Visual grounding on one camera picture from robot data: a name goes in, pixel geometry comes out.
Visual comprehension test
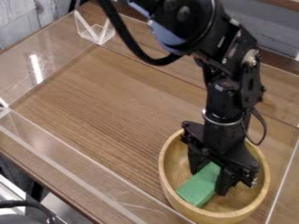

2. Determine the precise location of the green rectangular block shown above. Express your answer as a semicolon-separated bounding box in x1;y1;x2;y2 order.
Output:
175;162;220;207

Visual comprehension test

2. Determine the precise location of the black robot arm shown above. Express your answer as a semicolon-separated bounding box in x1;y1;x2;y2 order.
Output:
97;0;265;195

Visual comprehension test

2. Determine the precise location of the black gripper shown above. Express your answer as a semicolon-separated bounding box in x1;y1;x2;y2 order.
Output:
181;113;261;196

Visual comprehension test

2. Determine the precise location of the brown wooden bowl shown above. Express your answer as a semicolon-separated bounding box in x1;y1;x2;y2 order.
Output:
159;130;271;224

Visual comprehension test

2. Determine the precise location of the black cable bottom left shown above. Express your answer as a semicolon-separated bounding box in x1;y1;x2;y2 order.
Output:
0;200;56;224

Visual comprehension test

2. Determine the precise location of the clear acrylic tray wall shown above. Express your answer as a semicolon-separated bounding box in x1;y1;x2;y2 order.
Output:
0;16;299;224

